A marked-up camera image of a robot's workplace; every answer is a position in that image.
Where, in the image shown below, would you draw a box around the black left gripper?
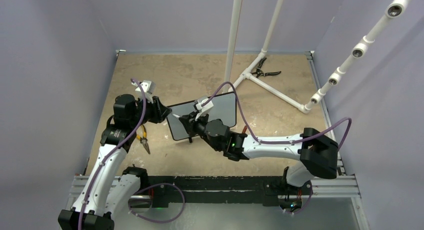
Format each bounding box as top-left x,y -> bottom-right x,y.
129,94 -> 171,128

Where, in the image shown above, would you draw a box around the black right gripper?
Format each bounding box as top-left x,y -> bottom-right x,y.
180,110 -> 222,152

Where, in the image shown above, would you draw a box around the black-framed small whiteboard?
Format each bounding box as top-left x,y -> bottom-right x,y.
165,92 -> 238,144

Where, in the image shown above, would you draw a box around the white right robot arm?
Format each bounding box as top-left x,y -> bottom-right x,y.
178,112 -> 339,194

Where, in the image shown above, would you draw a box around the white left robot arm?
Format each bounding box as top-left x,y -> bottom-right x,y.
58,94 -> 172,230

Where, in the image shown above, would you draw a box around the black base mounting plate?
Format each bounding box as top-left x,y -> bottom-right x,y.
122,167 -> 313,211

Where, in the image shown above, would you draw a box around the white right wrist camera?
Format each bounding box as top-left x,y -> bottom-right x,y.
194,96 -> 214,121

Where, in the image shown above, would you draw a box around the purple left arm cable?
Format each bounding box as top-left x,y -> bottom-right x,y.
76,77 -> 148,230

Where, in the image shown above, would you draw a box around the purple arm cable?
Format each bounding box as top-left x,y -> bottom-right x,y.
202,82 -> 353,152
76,77 -> 148,230

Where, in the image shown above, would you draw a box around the yellow-handled pliers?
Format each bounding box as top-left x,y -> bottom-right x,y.
136,125 -> 151,155

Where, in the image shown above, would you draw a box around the black-handled pliers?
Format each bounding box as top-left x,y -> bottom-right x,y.
250,57 -> 282,79

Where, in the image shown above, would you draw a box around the white PVC pipe frame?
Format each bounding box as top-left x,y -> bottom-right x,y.
223,0 -> 312,114

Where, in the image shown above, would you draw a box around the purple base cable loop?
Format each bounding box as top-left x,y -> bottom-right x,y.
127,183 -> 186,224

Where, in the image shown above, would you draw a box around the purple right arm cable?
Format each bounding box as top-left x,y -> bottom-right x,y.
202,82 -> 353,152

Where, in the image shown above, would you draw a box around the aluminium frame rail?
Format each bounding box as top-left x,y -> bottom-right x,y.
59,174 -> 370,230

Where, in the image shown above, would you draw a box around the white pipe with camera sockets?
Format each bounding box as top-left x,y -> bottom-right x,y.
304,0 -> 411,109

